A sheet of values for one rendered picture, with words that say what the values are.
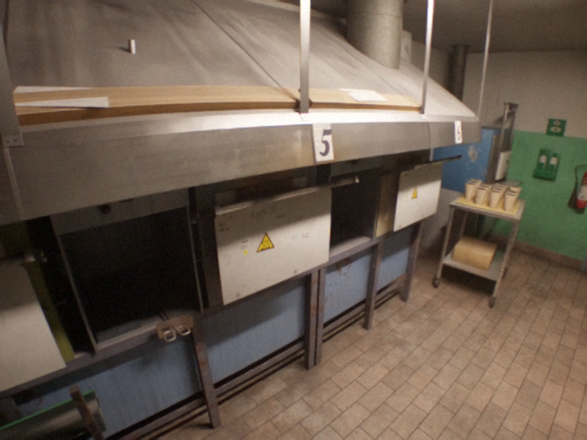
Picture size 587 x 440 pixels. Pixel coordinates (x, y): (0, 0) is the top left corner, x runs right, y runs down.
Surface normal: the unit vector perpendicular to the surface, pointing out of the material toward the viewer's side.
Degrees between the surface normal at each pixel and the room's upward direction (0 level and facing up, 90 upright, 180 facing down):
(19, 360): 90
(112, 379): 90
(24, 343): 90
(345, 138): 80
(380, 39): 90
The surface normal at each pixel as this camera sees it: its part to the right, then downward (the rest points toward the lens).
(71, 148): 0.62, 0.11
